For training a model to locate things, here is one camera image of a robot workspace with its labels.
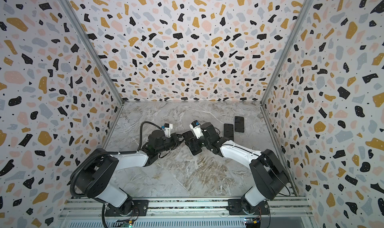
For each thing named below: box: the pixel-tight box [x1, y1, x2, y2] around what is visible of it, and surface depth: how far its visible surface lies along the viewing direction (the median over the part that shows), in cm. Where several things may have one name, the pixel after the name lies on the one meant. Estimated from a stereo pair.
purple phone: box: [182, 130, 202, 156], surface depth 79 cm
